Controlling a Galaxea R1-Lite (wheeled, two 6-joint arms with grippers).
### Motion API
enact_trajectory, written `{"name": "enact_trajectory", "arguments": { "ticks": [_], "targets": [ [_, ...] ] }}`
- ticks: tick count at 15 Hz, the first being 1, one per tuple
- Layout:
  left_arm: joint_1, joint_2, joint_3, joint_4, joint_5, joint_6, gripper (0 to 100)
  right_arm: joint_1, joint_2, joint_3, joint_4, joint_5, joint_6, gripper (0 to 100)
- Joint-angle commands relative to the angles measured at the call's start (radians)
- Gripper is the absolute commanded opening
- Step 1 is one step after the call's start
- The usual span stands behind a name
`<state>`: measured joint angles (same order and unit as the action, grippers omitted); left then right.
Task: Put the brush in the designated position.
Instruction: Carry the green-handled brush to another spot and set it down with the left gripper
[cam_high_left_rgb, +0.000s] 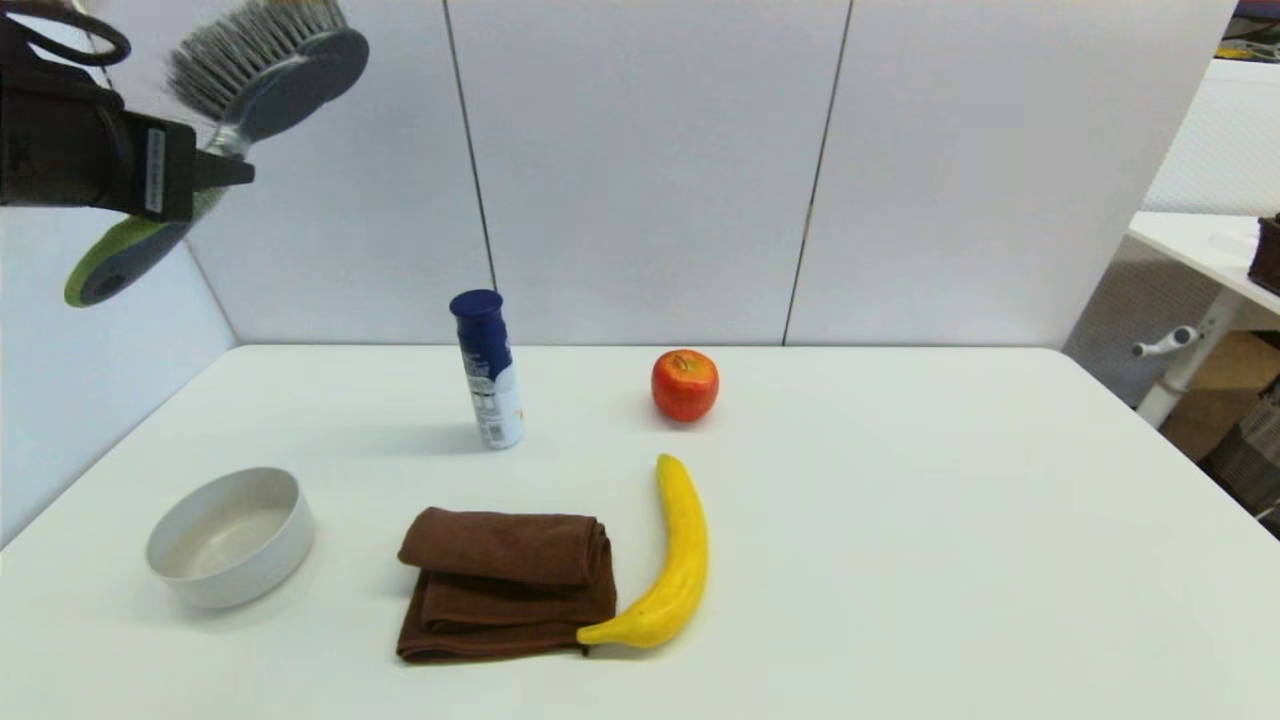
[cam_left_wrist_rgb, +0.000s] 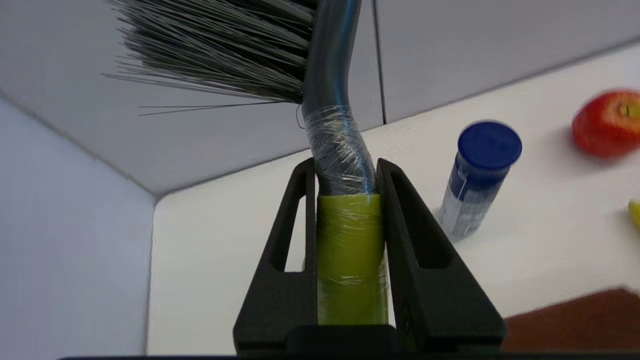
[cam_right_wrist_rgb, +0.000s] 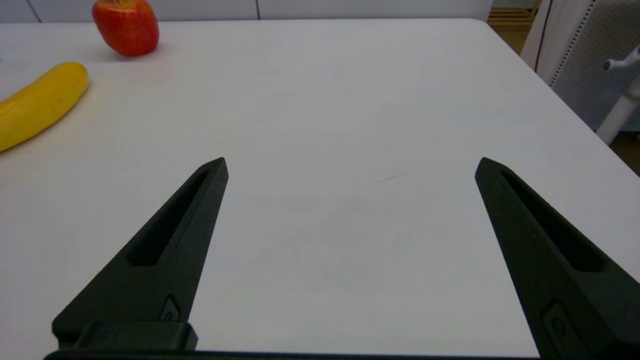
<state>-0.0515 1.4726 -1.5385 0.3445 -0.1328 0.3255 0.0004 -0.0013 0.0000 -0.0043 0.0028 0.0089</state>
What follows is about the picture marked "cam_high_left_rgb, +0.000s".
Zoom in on grey brush with green handle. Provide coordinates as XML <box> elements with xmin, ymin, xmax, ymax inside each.
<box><xmin>64</xmin><ymin>0</ymin><xmax>370</xmax><ymax>308</ymax></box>

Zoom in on blue and white spray can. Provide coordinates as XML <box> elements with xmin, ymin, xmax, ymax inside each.
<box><xmin>449</xmin><ymin>290</ymin><xmax>527</xmax><ymax>451</ymax></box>

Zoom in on white round bowl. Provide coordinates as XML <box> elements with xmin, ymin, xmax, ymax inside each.
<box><xmin>146</xmin><ymin>467</ymin><xmax>316</xmax><ymax>610</ymax></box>

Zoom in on folded brown towel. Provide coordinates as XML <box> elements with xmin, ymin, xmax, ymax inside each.
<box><xmin>396</xmin><ymin>506</ymin><xmax>618</xmax><ymax>663</ymax></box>

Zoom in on red apple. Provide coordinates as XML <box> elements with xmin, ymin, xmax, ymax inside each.
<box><xmin>651</xmin><ymin>349</ymin><xmax>720</xmax><ymax>423</ymax></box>

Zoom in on yellow banana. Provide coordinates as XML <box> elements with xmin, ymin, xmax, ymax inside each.
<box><xmin>577</xmin><ymin>454</ymin><xmax>710</xmax><ymax>648</ymax></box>

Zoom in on white background desk top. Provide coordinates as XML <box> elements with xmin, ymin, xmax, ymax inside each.
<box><xmin>1128</xmin><ymin>210</ymin><xmax>1280</xmax><ymax>319</ymax></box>

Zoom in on white desk leg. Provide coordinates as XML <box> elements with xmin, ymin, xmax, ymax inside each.
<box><xmin>1135</xmin><ymin>288</ymin><xmax>1241</xmax><ymax>431</ymax></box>

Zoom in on brown cardboard box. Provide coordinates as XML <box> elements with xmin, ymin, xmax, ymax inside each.
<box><xmin>1160</xmin><ymin>330</ymin><xmax>1280</xmax><ymax>466</ymax></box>

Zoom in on dark woven basket on desk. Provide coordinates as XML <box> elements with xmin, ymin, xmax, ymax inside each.
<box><xmin>1248</xmin><ymin>213</ymin><xmax>1280</xmax><ymax>296</ymax></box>

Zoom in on dark wicker floor basket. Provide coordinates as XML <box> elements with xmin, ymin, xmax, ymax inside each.
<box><xmin>1200</xmin><ymin>395</ymin><xmax>1280</xmax><ymax>521</ymax></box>

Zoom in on white desk crank handle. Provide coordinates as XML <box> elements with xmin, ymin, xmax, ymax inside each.
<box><xmin>1131</xmin><ymin>325</ymin><xmax>1198</xmax><ymax>359</ymax></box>

